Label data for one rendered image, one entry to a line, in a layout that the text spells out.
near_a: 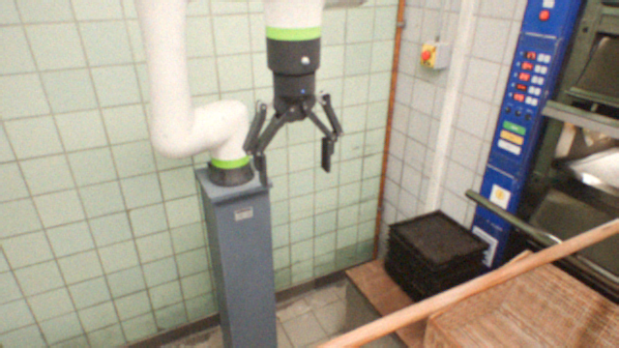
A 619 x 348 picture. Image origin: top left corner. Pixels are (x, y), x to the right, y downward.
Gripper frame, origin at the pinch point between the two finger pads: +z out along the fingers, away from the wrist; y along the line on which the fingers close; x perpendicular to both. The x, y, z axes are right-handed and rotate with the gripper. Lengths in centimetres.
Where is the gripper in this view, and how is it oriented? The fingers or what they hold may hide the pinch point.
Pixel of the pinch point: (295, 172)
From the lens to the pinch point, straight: 78.4
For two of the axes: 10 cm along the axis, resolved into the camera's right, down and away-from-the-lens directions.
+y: -9.0, 2.1, -3.7
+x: 4.3, 4.6, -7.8
